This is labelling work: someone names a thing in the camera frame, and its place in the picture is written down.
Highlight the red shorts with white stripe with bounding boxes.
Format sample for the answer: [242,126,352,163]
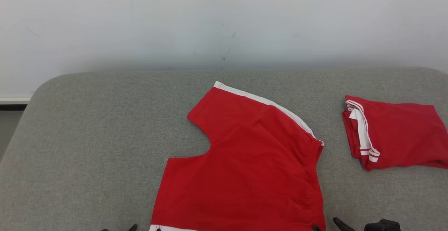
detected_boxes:
[149,80,327,231]

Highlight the red jersey with number 23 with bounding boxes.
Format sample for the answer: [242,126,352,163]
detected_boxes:
[342,95,448,171]

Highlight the grey fabric sofa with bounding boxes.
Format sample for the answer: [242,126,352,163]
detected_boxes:
[0,67,448,231]

